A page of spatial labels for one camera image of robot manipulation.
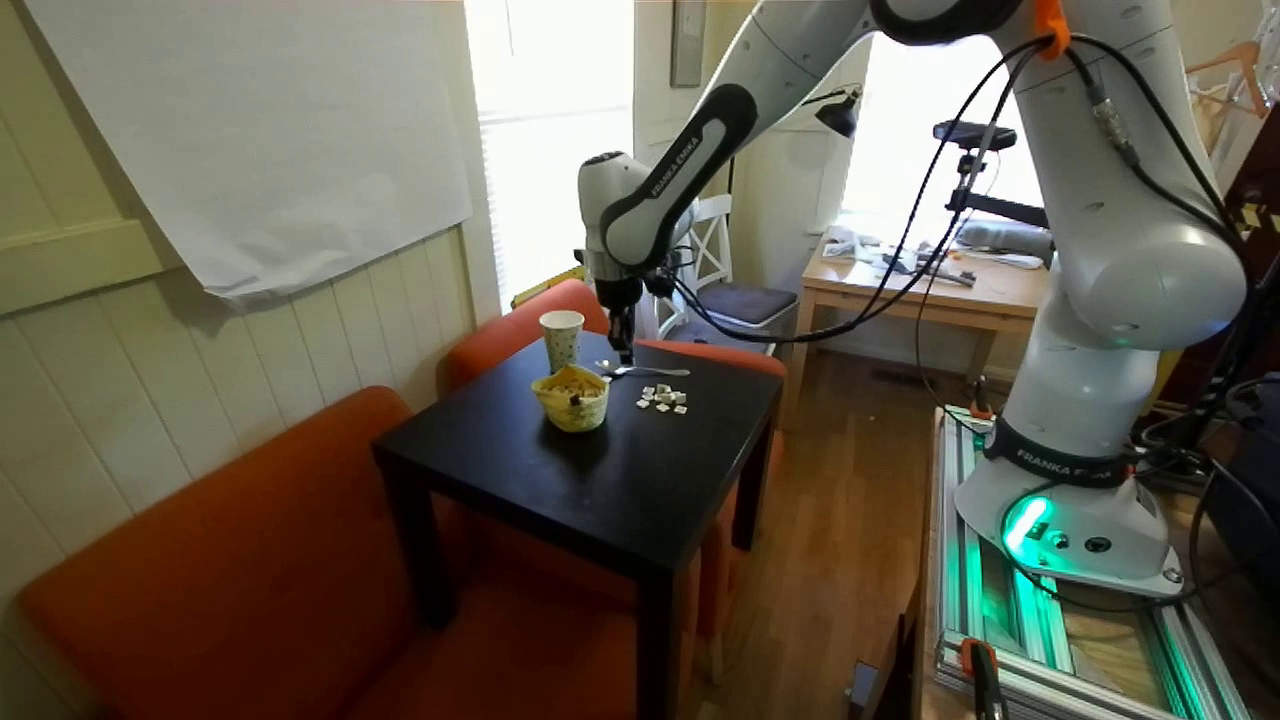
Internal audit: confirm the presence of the white paper cup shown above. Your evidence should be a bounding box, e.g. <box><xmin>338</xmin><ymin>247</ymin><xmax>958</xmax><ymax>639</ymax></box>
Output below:
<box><xmin>536</xmin><ymin>309</ymin><xmax>591</xmax><ymax>377</ymax></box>

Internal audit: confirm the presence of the orange-handled tool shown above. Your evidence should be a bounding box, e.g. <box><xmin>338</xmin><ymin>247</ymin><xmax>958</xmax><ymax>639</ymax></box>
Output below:
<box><xmin>957</xmin><ymin>634</ymin><xmax>1010</xmax><ymax>720</ymax></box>

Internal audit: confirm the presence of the black camera on tripod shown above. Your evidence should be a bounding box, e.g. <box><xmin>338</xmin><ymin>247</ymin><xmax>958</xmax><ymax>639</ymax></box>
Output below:
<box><xmin>928</xmin><ymin>116</ymin><xmax>1057</xmax><ymax>231</ymax></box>

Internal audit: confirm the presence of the yellow wooden ledge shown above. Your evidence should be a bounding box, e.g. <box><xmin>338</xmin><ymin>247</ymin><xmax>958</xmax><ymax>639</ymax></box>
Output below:
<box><xmin>506</xmin><ymin>256</ymin><xmax>595</xmax><ymax>313</ymax></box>

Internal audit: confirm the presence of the grey wall picture frame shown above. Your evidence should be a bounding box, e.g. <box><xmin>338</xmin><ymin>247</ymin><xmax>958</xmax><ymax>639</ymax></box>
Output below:
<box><xmin>666</xmin><ymin>0</ymin><xmax>709</xmax><ymax>91</ymax></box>

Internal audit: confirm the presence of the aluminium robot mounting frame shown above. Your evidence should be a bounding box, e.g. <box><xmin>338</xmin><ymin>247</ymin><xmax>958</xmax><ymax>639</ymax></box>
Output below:
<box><xmin>924</xmin><ymin>405</ymin><xmax>1255</xmax><ymax>720</ymax></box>

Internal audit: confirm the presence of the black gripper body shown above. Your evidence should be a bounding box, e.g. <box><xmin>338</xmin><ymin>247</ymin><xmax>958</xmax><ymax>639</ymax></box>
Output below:
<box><xmin>591</xmin><ymin>272</ymin><xmax>647</xmax><ymax>329</ymax></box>

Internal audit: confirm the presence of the wooden clothes hanger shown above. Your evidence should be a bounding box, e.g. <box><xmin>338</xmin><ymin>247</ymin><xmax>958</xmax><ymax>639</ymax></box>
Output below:
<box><xmin>1180</xmin><ymin>37</ymin><xmax>1270</xmax><ymax>150</ymax></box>

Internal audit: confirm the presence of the grey pouch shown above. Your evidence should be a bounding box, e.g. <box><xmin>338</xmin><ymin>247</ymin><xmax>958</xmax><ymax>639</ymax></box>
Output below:
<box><xmin>952</xmin><ymin>214</ymin><xmax>1061</xmax><ymax>263</ymax></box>

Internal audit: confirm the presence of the light wooden side table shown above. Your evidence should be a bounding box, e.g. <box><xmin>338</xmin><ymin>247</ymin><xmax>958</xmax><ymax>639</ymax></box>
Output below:
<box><xmin>791</xmin><ymin>244</ymin><xmax>1061</xmax><ymax>392</ymax></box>

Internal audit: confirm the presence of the black square side table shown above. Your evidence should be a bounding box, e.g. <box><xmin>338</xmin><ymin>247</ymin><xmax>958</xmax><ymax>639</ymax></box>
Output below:
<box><xmin>369</xmin><ymin>329</ymin><xmax>788</xmax><ymax>720</ymax></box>

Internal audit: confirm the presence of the silver metal spoon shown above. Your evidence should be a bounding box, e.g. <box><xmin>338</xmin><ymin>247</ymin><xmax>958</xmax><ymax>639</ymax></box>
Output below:
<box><xmin>591</xmin><ymin>356</ymin><xmax>694</xmax><ymax>383</ymax></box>

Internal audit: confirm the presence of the orange cable strap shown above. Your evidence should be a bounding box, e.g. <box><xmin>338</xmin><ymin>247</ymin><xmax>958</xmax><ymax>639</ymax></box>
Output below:
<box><xmin>1023</xmin><ymin>0</ymin><xmax>1075</xmax><ymax>61</ymax></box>

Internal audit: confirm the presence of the small white container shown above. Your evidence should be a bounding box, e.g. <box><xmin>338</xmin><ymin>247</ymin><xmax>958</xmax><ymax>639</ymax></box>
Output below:
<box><xmin>816</xmin><ymin>225</ymin><xmax>865</xmax><ymax>263</ymax></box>

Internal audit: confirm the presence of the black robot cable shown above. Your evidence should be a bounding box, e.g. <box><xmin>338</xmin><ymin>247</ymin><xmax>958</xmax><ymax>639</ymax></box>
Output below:
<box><xmin>664</xmin><ymin>37</ymin><xmax>1061</xmax><ymax>352</ymax></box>
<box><xmin>1065</xmin><ymin>37</ymin><xmax>1255</xmax><ymax>272</ymax></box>

